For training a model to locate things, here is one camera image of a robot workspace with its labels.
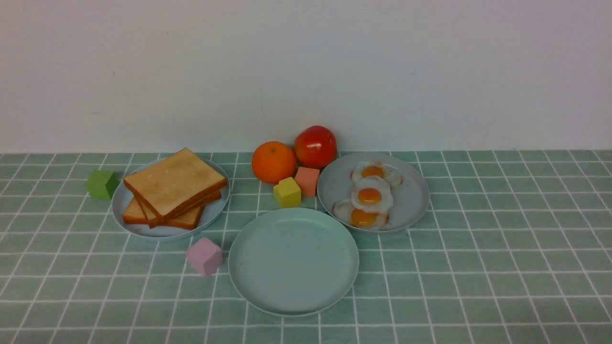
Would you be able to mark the light blue bread plate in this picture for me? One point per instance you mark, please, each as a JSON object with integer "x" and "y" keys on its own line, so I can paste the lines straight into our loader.
{"x": 123, "y": 196}

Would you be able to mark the grey egg plate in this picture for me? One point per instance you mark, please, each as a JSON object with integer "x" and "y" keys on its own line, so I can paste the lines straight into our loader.
{"x": 412, "y": 198}

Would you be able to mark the salmon foam cube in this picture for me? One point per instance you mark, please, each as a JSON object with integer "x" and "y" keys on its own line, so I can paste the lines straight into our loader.
{"x": 307, "y": 179}

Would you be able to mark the red tomato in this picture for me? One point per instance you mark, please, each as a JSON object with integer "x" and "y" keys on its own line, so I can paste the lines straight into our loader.
{"x": 315, "y": 147}

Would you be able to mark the orange fruit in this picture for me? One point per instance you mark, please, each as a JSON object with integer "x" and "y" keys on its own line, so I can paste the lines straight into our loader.
{"x": 273, "y": 161}

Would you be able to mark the toast slice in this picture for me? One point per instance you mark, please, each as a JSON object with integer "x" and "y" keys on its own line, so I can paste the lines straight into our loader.
{"x": 173, "y": 186}
{"x": 134, "y": 215}
{"x": 205, "y": 201}

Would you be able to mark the yellow foam cube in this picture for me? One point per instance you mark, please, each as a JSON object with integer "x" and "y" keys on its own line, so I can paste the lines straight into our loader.
{"x": 287, "y": 193}

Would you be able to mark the pink foam cube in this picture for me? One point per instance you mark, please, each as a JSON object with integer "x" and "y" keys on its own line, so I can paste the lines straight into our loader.
{"x": 205, "y": 257}

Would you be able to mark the green foam cube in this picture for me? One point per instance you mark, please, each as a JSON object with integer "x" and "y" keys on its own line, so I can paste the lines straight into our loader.
{"x": 102, "y": 184}

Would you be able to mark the fried egg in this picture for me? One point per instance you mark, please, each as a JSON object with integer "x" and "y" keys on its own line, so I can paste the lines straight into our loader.
{"x": 345, "y": 212}
{"x": 376, "y": 168}
{"x": 372, "y": 195}

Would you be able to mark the teal centre plate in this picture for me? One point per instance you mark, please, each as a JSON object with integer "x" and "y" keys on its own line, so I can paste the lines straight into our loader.
{"x": 293, "y": 262}

